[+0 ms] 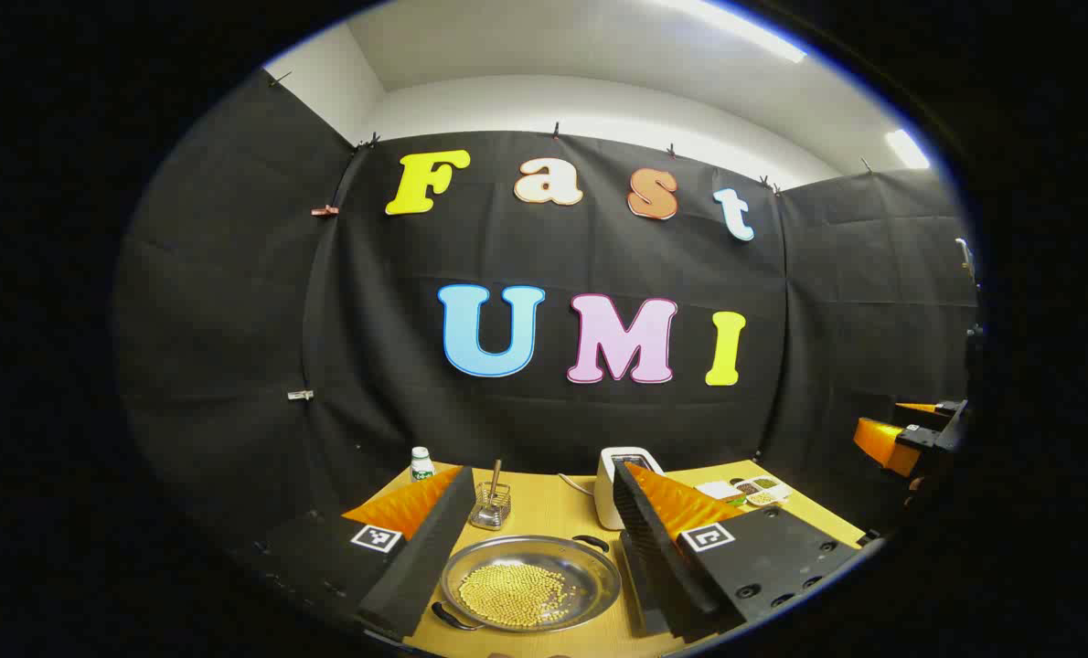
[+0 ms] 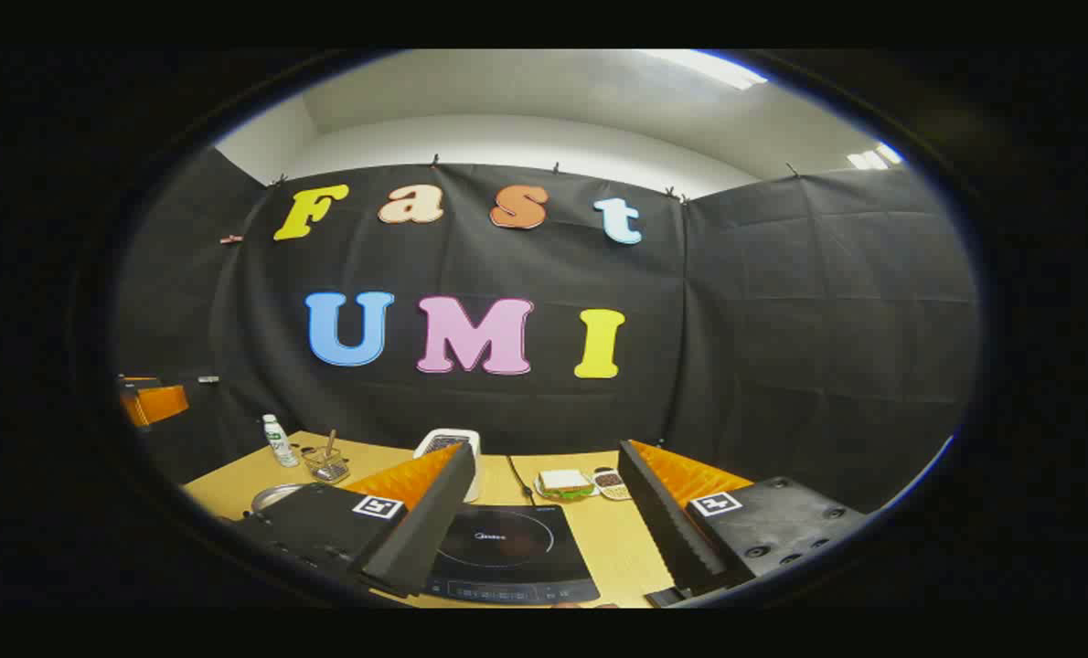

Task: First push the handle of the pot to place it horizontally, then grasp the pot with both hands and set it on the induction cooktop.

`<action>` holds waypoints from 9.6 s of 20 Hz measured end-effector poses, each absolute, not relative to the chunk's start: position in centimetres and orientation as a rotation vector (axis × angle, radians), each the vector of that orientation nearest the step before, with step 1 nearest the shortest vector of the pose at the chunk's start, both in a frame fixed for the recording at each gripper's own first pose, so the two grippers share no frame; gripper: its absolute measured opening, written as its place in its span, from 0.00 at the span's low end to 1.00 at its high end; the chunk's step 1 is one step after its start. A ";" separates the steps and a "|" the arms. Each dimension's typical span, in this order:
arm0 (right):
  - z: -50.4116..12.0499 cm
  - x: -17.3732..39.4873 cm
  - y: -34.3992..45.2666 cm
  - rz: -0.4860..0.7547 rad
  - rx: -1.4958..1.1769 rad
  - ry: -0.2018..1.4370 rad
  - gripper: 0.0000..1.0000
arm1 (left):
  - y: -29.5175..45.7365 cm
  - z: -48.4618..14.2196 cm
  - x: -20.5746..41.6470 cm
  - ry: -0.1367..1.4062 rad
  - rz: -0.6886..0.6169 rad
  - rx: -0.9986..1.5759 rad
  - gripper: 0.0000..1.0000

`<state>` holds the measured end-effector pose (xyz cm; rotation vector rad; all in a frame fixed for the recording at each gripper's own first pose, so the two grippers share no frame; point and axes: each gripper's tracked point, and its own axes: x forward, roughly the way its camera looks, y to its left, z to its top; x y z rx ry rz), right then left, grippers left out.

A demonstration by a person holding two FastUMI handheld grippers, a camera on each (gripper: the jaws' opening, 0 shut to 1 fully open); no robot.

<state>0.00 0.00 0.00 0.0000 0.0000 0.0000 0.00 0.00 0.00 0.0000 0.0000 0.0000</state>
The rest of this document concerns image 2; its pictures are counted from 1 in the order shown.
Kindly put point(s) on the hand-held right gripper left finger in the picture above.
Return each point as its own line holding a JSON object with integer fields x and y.
{"x": 421, "y": 539}

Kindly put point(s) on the row of small backdrop clips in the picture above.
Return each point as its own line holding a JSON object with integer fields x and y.
{"x": 434, "y": 162}

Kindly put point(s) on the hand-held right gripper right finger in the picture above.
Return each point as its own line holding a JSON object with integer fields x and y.
{"x": 667, "y": 525}

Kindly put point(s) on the small dish of nuts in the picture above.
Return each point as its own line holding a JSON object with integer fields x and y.
{"x": 610, "y": 481}

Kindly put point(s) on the large ceiling light panel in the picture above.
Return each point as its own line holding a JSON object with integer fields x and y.
{"x": 713, "y": 68}

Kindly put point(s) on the sandwich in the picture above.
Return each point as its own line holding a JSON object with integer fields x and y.
{"x": 564, "y": 481}

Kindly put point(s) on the black backdrop cloth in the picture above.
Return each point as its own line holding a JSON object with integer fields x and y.
{"x": 782, "y": 320}

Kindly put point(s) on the small ceiling light panel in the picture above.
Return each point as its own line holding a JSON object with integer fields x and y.
{"x": 873, "y": 156}

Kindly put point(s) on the white green drink bottle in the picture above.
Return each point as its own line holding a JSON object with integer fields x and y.
{"x": 279, "y": 443}

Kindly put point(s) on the white toaster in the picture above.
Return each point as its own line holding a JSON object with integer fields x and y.
{"x": 448, "y": 444}

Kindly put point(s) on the black induction cooktop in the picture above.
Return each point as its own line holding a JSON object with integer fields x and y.
{"x": 507, "y": 548}

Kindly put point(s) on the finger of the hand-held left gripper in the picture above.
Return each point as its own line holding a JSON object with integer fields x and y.
{"x": 155, "y": 404}

